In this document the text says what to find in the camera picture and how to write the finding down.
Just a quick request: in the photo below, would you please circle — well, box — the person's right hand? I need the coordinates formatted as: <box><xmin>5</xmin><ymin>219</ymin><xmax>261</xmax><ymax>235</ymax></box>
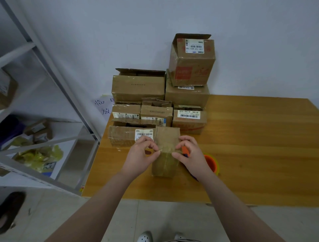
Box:
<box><xmin>172</xmin><ymin>135</ymin><xmax>212</xmax><ymax>180</ymax></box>

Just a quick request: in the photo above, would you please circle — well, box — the person's left hand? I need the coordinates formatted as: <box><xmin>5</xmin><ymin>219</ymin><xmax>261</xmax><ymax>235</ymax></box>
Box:
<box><xmin>121</xmin><ymin>136</ymin><xmax>161</xmax><ymax>180</ymax></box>

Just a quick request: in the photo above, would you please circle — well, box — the blue orange tape dispenser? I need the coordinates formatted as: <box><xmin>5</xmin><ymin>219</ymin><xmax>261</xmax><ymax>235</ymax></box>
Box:
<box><xmin>180</xmin><ymin>145</ymin><xmax>220</xmax><ymax>176</ymax></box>

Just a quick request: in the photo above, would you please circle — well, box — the box barcode label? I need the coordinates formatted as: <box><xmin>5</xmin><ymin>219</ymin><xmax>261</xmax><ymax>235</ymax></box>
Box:
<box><xmin>108</xmin><ymin>125</ymin><xmax>155</xmax><ymax>147</ymax></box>

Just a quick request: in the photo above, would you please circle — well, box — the small brown cardboard box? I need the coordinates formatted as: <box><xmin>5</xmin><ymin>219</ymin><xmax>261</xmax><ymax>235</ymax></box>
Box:
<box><xmin>152</xmin><ymin>126</ymin><xmax>181</xmax><ymax>178</ymax></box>

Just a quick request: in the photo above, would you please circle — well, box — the squat red-printed cardboard box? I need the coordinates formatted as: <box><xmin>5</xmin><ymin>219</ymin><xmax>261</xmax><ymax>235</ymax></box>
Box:
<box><xmin>172</xmin><ymin>105</ymin><xmax>208</xmax><ymax>134</ymax></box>

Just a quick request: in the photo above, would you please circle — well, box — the stack of cardboard boxes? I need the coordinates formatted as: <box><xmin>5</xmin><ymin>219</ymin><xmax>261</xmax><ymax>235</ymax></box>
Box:
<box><xmin>111</xmin><ymin>33</ymin><xmax>216</xmax><ymax>134</ymax></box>

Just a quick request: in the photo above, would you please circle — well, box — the person's right forearm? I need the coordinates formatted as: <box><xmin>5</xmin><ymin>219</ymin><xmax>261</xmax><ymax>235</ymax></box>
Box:
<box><xmin>197</xmin><ymin>172</ymin><xmax>285</xmax><ymax>242</ymax></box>

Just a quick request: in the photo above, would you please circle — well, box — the person's left forearm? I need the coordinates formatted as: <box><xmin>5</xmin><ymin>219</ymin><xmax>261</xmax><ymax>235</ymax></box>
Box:
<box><xmin>45</xmin><ymin>172</ymin><xmax>135</xmax><ymax>242</ymax></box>

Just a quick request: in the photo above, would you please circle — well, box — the wooden table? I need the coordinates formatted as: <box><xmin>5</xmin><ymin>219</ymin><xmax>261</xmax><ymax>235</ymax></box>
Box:
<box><xmin>81</xmin><ymin>95</ymin><xmax>319</xmax><ymax>207</ymax></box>

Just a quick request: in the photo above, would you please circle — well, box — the yellow plastic bag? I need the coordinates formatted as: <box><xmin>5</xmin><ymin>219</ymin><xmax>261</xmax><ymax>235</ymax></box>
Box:
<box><xmin>15</xmin><ymin>145</ymin><xmax>64</xmax><ymax>173</ymax></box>

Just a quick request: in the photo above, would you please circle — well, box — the small open carton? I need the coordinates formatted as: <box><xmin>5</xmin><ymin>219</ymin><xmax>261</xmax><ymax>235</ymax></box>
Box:
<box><xmin>25</xmin><ymin>120</ymin><xmax>53</xmax><ymax>144</ymax></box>

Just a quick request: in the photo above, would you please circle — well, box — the grey metal shelf rack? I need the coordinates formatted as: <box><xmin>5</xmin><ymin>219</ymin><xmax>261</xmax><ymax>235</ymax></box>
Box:
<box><xmin>0</xmin><ymin>0</ymin><xmax>100</xmax><ymax>196</ymax></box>

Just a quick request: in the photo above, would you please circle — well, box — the dark blue bag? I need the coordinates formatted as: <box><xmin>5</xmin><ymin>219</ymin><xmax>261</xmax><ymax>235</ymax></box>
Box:
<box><xmin>0</xmin><ymin>115</ymin><xmax>26</xmax><ymax>150</ymax></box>

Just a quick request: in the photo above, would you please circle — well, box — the large worn shelf carton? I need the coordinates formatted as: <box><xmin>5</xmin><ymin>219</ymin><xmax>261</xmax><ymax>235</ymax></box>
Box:
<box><xmin>0</xmin><ymin>69</ymin><xmax>18</xmax><ymax>109</ymax></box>

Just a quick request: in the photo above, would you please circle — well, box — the white paper wall sign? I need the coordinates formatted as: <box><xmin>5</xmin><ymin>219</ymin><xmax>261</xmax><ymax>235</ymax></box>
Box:
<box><xmin>92</xmin><ymin>95</ymin><xmax>114</xmax><ymax>116</ymax></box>

